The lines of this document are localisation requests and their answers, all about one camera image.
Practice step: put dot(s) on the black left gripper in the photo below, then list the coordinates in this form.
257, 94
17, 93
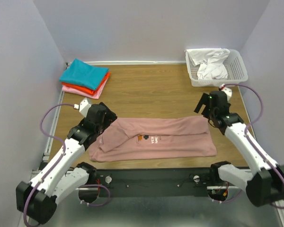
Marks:
109, 116

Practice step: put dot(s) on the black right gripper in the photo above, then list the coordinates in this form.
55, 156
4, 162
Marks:
204, 105

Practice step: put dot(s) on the dusty pink t-shirt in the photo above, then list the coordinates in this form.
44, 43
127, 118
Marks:
153, 138

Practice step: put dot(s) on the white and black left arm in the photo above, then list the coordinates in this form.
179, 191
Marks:
38, 199

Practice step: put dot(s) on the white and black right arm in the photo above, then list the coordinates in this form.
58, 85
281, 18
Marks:
264, 184

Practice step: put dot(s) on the folded light pink t-shirt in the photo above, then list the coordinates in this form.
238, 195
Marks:
74, 91

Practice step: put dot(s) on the folded orange t-shirt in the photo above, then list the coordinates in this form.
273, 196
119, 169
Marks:
101, 82

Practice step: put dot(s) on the white crumpled t-shirt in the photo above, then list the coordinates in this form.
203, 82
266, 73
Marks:
210, 62

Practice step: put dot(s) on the white perforated plastic basket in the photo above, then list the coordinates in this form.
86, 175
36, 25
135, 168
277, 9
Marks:
234, 65

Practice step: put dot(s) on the folded teal t-shirt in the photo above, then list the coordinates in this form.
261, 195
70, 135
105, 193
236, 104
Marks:
85, 75

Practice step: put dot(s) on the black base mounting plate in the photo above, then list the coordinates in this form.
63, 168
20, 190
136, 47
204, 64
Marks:
158, 182

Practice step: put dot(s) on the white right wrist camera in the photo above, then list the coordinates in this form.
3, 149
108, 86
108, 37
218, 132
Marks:
226, 90

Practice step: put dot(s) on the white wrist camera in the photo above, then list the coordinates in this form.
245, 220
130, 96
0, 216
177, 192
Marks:
83, 106
226, 90

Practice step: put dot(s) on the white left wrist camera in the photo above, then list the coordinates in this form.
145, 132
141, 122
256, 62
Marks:
83, 106

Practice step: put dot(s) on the aluminium left side rail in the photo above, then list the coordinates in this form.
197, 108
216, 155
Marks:
53, 116

